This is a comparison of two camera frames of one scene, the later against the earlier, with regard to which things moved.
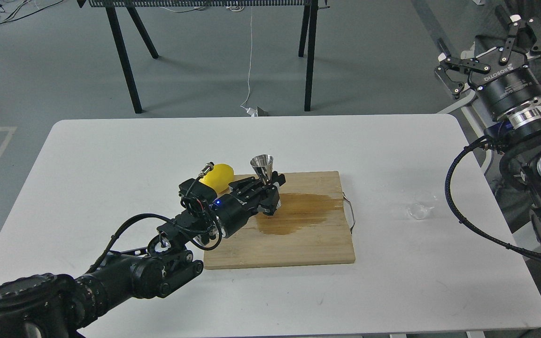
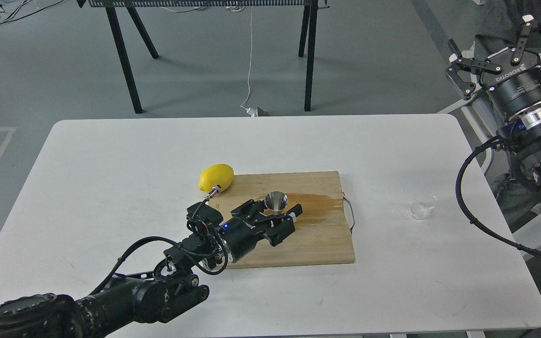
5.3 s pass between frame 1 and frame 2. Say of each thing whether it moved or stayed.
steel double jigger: moved
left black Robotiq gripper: moved
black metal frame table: stayed
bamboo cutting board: stayed
